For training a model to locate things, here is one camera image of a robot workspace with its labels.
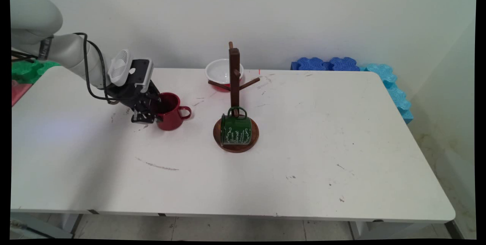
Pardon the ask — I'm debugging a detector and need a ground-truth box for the white table leg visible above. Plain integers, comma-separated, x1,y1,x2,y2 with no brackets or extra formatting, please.
57,213,82,235
349,220,429,240

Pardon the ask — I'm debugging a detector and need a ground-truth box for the pink foam mat tile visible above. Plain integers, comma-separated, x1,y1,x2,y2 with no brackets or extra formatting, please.
11,79,33,107

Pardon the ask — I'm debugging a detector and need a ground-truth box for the dark wooden mug tree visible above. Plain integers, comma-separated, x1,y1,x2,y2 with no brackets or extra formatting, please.
208,41,261,153

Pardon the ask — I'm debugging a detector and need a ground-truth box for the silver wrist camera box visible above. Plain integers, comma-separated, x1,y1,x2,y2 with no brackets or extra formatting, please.
131,58,155,93

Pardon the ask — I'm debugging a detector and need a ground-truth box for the black camera cable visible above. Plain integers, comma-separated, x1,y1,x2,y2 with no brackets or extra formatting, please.
73,32,115,104

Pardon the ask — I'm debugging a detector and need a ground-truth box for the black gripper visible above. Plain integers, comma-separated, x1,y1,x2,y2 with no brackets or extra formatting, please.
104,81,169,125

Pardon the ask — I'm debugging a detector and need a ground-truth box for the thin black rod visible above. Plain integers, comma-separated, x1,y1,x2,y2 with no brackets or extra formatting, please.
11,49,35,62

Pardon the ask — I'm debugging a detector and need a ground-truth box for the red enamel mug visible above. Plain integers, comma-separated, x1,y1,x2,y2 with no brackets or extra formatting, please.
155,92,192,131

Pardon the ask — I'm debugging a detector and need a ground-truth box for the green foam mat tile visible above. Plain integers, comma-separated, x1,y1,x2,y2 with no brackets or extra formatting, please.
11,60,61,84

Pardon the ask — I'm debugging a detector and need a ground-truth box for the white bowl red outside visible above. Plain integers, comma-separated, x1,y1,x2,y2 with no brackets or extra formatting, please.
205,58,244,93

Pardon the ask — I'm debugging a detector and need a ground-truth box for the light blue foam mat tile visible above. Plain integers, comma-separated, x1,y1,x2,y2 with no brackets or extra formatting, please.
361,63,413,125

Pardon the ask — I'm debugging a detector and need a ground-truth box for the green enamel mug white print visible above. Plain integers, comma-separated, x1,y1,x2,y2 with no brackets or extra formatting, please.
220,106,252,146

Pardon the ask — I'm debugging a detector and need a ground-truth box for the dark blue foam mat tile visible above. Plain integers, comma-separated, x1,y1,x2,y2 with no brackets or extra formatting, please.
290,57,330,71
328,57,360,72

